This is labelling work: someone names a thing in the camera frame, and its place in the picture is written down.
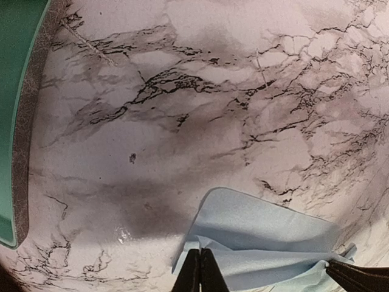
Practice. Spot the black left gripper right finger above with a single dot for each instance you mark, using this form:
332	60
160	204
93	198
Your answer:
211	277

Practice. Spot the light blue cleaning cloth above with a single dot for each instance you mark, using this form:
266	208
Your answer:
258	244

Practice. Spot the grey marbled glasses case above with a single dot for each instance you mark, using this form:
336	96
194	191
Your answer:
27	31

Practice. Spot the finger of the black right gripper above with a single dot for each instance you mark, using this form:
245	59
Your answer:
358	279

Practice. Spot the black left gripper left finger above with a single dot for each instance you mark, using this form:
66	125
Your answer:
188	279

